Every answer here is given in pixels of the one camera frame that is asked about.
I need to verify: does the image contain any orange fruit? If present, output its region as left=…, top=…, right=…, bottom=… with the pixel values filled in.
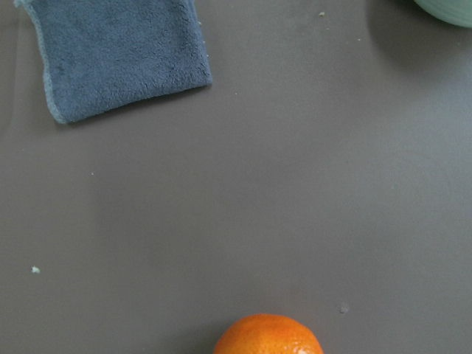
left=213, top=313, right=324, bottom=354

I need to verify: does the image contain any mint green bowl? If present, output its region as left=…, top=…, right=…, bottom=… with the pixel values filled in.
left=414, top=0, right=472, bottom=29

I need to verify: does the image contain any grey folded cloth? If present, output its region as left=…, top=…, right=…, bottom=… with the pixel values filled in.
left=15, top=0, right=212, bottom=124

